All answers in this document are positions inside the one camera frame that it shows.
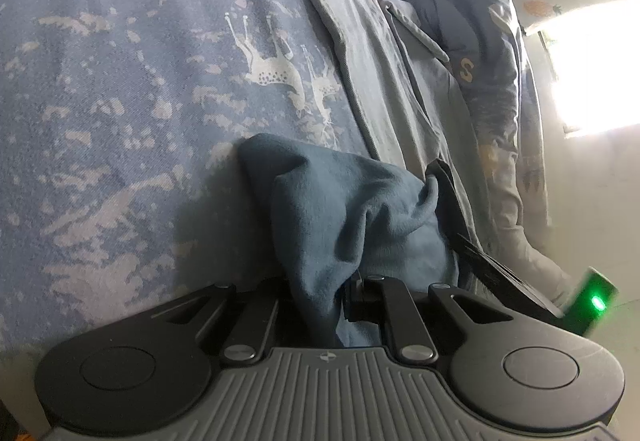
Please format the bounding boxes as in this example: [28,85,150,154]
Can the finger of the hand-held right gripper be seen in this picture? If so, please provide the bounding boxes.
[428,160,567,323]

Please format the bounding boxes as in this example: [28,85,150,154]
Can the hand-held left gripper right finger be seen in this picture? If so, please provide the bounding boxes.
[342,273,516,365]

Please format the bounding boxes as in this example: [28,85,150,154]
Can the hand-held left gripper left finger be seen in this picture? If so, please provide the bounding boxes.
[147,277,295,366]

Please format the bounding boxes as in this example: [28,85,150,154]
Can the teal blue garment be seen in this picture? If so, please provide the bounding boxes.
[239,134,461,348]

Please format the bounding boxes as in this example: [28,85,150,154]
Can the bright window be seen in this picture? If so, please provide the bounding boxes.
[497,0,640,138]

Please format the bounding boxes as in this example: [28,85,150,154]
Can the blue patterned blanket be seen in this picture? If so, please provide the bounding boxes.
[0,0,396,372]

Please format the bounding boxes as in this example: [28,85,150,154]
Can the white printed cloth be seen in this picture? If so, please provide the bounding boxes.
[512,0,640,38]

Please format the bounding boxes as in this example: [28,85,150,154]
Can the light grey blue drawstring pants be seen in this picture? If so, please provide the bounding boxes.
[270,0,501,272]

